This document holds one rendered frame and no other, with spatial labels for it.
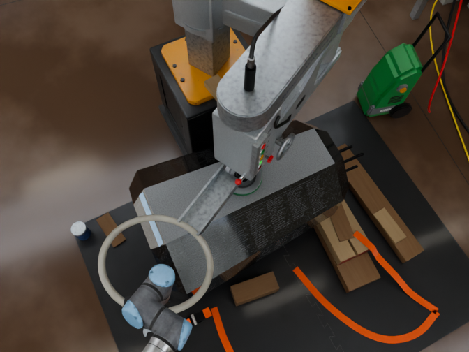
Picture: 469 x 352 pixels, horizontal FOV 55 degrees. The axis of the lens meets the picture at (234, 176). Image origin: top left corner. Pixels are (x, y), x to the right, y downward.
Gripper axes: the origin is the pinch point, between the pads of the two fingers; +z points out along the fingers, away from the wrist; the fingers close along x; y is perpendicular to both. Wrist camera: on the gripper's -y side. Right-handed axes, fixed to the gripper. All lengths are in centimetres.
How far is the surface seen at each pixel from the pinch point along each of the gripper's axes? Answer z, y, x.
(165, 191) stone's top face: 13, -3, 79
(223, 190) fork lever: -14, 25, 63
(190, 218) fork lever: -7, 12, 48
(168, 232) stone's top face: 20, 3, 57
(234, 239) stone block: 23, 39, 62
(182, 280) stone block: 41, 16, 43
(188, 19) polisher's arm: -58, -8, 135
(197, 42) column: -36, -1, 151
